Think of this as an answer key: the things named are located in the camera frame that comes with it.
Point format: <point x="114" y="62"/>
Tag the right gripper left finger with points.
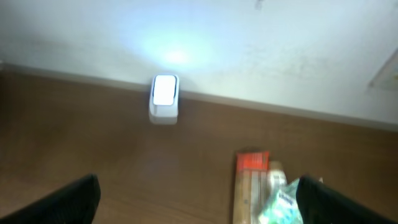
<point x="75" y="203"/>

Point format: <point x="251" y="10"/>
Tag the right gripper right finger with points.
<point x="320" y="204"/>

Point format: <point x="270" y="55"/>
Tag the teal wet wipes pack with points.
<point x="282" y="207"/>

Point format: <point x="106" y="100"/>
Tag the white bamboo print tube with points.
<point x="276" y="179"/>

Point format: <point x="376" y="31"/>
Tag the orange spaghetti packet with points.
<point x="250" y="188"/>

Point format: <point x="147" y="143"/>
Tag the white barcode scanner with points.
<point x="163" y="101"/>

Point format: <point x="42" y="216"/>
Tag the beige wall control panel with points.
<point x="386" y="78"/>

